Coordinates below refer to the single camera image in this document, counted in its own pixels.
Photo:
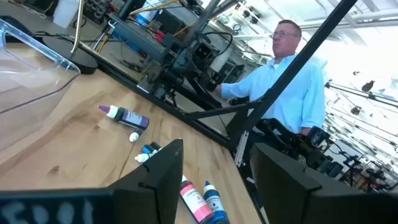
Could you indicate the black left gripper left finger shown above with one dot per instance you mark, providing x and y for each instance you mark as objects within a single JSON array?
[{"x": 149, "y": 186}]

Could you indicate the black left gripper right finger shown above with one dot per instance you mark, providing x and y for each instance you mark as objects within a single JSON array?
[{"x": 295, "y": 193}]

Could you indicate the small blue food coloring bottle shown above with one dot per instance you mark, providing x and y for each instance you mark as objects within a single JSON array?
[{"x": 146, "y": 153}]

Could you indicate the large pink food coloring bottle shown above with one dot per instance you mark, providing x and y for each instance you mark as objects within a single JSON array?
[{"x": 194, "y": 200}]

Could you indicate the small black food coloring bottle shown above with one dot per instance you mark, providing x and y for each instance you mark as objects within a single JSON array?
[{"x": 134, "y": 137}]

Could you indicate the large blue food coloring bottle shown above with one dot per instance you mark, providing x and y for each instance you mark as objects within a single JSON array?
[{"x": 214, "y": 202}]

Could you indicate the small vial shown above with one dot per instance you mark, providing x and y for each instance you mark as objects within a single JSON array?
[{"x": 132, "y": 119}]

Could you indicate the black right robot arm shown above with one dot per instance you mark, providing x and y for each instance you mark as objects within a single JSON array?
[{"x": 295, "y": 140}]

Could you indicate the person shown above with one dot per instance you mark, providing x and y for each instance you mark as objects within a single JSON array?
[{"x": 289, "y": 93}]

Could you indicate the background black robot rig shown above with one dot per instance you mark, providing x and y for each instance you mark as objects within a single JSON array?
[{"x": 192, "y": 59}]

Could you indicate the clear plastic bin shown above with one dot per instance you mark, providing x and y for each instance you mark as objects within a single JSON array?
[{"x": 31, "y": 93}]

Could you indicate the black desk lamp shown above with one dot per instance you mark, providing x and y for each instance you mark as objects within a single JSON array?
[{"x": 70, "y": 57}]

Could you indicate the white plastic container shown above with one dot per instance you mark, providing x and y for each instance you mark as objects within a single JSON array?
[{"x": 65, "y": 12}]

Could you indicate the black aluminium table frame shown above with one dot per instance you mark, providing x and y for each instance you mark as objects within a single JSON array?
[{"x": 291, "y": 71}]

